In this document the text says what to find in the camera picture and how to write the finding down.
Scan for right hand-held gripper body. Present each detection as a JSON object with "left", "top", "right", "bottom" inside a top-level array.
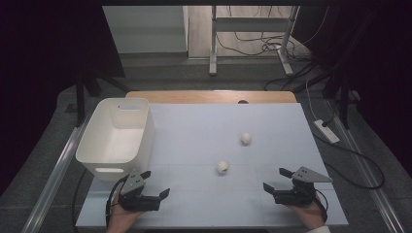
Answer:
[{"left": 273, "top": 166, "right": 333, "bottom": 207}]

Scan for white board sheet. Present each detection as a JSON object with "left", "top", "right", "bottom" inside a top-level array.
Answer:
[{"left": 75, "top": 102, "right": 349, "bottom": 229}]

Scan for white plastic bin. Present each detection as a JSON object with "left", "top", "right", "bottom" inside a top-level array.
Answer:
[{"left": 75, "top": 97, "right": 155, "bottom": 183}]

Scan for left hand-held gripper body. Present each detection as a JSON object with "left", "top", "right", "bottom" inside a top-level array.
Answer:
[{"left": 118, "top": 172, "right": 162, "bottom": 213}]

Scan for black stand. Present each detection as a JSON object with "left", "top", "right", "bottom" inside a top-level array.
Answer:
[
  {"left": 66, "top": 64, "right": 130, "bottom": 128},
  {"left": 322, "top": 64, "right": 353, "bottom": 130}
]

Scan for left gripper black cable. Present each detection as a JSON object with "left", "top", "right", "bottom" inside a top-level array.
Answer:
[{"left": 105, "top": 174, "right": 130, "bottom": 229}]

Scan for white cabinet panel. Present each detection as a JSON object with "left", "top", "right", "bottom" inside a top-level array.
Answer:
[{"left": 102, "top": 5, "right": 189, "bottom": 54}]

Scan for black curtain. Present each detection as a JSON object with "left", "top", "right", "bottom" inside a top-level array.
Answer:
[
  {"left": 0, "top": 0, "right": 125, "bottom": 195},
  {"left": 295, "top": 0, "right": 412, "bottom": 178}
]

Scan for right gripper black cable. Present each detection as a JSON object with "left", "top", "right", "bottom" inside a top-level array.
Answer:
[{"left": 314, "top": 188, "right": 328, "bottom": 223}]

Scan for white metal desk frame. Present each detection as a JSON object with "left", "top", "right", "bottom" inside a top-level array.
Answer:
[{"left": 208, "top": 5, "right": 300, "bottom": 77}]

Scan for aluminium rail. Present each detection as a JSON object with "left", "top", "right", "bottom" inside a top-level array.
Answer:
[
  {"left": 20, "top": 124, "right": 95, "bottom": 233},
  {"left": 325, "top": 98, "right": 406, "bottom": 233}
]

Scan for black power strip cable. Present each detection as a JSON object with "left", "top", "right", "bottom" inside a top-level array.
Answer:
[{"left": 312, "top": 130, "right": 387, "bottom": 190}]

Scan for wooden table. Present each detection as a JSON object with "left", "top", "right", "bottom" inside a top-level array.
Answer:
[{"left": 124, "top": 90, "right": 298, "bottom": 105}]

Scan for person's left hand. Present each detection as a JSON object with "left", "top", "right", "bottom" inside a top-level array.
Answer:
[{"left": 106, "top": 197, "right": 145, "bottom": 233}]

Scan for white ping-pong ball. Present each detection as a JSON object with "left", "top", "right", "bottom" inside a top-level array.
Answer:
[
  {"left": 216, "top": 159, "right": 230, "bottom": 175},
  {"left": 240, "top": 131, "right": 253, "bottom": 147}
]

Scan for white power strip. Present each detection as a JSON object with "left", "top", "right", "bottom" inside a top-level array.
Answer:
[{"left": 313, "top": 118, "right": 341, "bottom": 145}]

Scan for tangled floor cables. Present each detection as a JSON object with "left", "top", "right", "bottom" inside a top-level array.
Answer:
[{"left": 215, "top": 5, "right": 329, "bottom": 61}]

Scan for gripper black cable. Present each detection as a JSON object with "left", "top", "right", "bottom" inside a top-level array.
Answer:
[
  {"left": 105, "top": 174, "right": 130, "bottom": 229},
  {"left": 314, "top": 188, "right": 328, "bottom": 223}
]

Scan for person's right hand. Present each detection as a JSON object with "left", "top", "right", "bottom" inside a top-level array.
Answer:
[{"left": 286, "top": 198, "right": 326, "bottom": 231}]

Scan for black floor cable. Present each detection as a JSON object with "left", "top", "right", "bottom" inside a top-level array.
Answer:
[{"left": 263, "top": 61, "right": 328, "bottom": 92}]

